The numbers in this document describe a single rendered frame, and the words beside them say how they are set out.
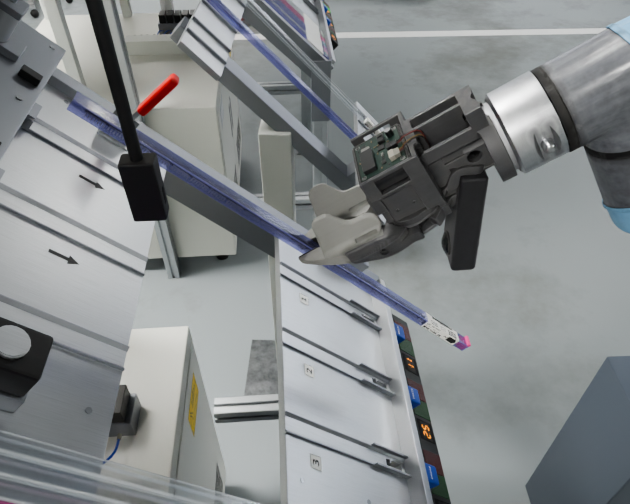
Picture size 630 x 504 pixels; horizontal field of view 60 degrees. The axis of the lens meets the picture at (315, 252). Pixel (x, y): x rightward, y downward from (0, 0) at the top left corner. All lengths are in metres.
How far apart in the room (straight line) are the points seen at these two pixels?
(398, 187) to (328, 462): 0.30
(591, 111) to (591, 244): 1.77
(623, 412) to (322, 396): 0.61
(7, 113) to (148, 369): 0.52
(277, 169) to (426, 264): 1.01
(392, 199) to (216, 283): 1.45
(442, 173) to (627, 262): 1.76
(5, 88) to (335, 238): 0.31
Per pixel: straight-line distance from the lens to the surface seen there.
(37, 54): 0.61
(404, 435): 0.72
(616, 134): 0.50
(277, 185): 1.07
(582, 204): 2.41
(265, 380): 1.61
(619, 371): 1.11
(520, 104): 0.47
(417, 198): 0.48
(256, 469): 1.50
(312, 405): 0.62
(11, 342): 0.40
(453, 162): 0.48
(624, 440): 1.12
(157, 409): 0.89
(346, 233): 0.50
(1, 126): 0.51
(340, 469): 0.62
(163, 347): 0.95
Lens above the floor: 1.36
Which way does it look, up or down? 44 degrees down
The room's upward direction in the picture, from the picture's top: straight up
